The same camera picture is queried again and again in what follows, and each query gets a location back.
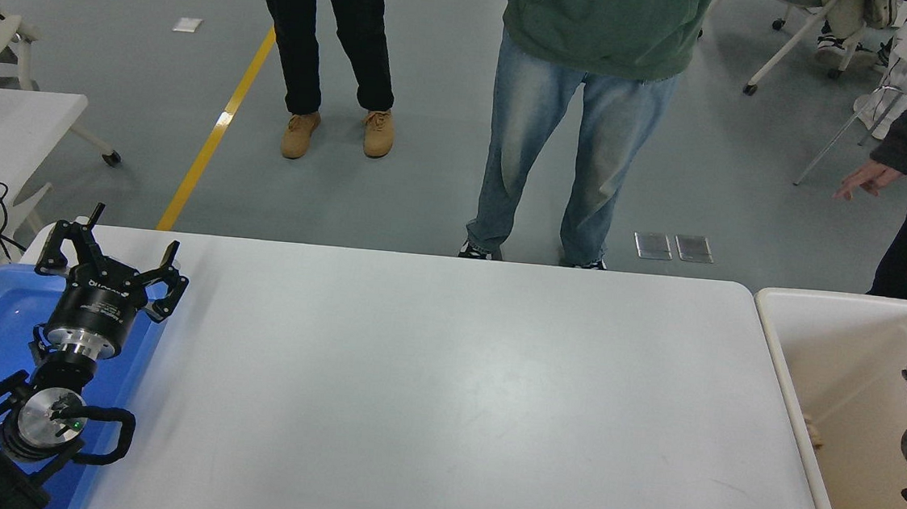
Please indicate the clear floor plate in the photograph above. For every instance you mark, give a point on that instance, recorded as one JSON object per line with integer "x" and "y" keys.
{"x": 653, "y": 246}
{"x": 694, "y": 247}

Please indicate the white wheeled chair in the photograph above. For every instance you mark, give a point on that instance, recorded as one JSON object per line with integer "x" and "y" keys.
{"x": 794, "y": 43}

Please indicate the white floor patch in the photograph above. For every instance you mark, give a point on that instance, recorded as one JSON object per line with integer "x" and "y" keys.
{"x": 187, "y": 25}

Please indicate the white chair metal legs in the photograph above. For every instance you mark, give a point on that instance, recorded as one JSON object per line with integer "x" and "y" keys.
{"x": 852, "y": 132}

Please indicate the person's hand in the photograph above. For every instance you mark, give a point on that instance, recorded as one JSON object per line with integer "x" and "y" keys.
{"x": 872, "y": 178}

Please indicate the beige jacket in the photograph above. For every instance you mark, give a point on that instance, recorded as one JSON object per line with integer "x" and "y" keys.
{"x": 857, "y": 15}

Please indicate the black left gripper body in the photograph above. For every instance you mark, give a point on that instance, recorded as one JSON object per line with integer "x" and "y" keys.
{"x": 97, "y": 307}

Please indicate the large pale plastic bin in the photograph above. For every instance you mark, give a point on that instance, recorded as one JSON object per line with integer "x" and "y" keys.
{"x": 841, "y": 374}

